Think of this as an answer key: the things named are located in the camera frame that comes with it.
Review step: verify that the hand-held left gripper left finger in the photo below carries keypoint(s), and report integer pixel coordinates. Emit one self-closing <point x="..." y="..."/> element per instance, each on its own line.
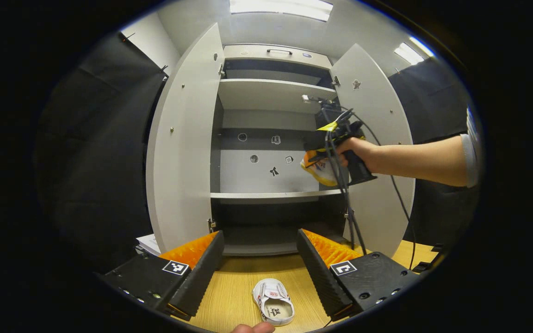
<point x="201" y="273"/>

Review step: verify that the white shoe cabinet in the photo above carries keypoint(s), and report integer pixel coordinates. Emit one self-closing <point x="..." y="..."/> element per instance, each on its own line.
<point x="266" y="95"/>

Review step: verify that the black spring clamp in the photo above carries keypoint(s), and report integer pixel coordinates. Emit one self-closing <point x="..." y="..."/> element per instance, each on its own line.
<point x="128" y="37"/>
<point x="164" y="69"/>

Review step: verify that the white shoe cabinet door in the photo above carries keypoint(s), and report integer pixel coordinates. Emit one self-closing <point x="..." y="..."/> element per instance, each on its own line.
<point x="368" y="92"/>
<point x="178" y="148"/>

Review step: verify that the black backdrop cloth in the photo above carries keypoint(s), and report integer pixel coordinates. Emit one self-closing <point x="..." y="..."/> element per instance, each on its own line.
<point x="100" y="162"/>

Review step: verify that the white yellow-soled shoe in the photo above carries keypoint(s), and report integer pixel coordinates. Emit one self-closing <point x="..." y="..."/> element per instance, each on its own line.
<point x="273" y="296"/>
<point x="322" y="173"/>

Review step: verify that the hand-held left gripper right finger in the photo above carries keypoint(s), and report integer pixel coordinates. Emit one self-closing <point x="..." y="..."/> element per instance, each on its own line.
<point x="319" y="273"/>

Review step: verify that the white striped shirt sleeve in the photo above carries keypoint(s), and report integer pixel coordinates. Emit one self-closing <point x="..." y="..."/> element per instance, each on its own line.
<point x="470" y="148"/>

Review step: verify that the white portrait cover book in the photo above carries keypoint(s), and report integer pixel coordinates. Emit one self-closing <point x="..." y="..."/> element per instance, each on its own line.
<point x="148" y="243"/>

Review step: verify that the ceiling light panel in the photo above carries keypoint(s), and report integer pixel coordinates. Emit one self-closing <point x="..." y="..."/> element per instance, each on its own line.
<point x="407" y="54"/>
<point x="424" y="46"/>
<point x="280" y="8"/>

